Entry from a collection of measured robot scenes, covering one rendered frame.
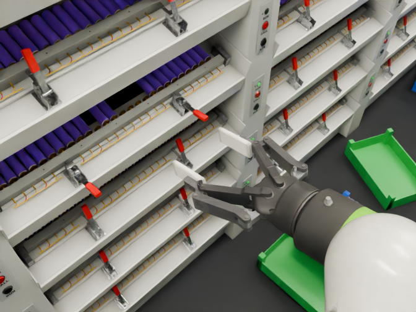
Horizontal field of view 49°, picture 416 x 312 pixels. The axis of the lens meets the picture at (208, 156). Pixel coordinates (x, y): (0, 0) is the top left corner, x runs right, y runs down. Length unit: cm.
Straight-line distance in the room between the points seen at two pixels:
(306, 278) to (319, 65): 70
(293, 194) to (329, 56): 92
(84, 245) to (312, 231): 60
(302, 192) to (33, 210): 49
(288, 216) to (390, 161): 141
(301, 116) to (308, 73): 20
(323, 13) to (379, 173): 85
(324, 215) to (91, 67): 44
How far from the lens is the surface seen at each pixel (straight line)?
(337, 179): 188
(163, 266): 145
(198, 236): 149
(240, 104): 115
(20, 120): 74
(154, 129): 95
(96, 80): 78
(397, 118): 220
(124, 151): 93
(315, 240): 59
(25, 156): 91
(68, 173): 89
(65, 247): 106
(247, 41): 102
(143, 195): 110
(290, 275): 162
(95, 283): 123
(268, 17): 103
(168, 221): 128
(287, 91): 135
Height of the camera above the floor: 145
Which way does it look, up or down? 50 degrees down
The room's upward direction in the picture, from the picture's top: straight up
